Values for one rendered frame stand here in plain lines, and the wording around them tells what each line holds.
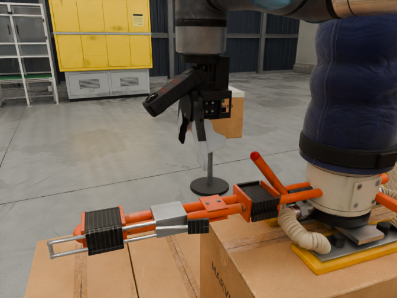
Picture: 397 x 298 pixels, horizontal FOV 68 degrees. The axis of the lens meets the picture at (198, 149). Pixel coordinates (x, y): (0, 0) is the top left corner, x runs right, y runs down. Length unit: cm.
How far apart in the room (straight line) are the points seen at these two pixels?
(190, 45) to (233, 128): 209
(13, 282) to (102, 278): 109
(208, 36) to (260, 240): 53
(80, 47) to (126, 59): 107
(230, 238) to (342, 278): 27
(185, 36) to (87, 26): 721
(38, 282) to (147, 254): 43
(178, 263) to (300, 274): 70
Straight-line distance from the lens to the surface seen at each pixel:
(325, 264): 77
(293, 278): 74
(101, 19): 775
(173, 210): 65
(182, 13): 53
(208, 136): 54
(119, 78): 789
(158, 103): 53
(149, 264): 136
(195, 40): 52
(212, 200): 69
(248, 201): 68
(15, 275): 239
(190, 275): 129
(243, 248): 79
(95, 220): 64
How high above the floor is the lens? 144
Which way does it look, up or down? 20 degrees down
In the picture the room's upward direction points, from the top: straight up
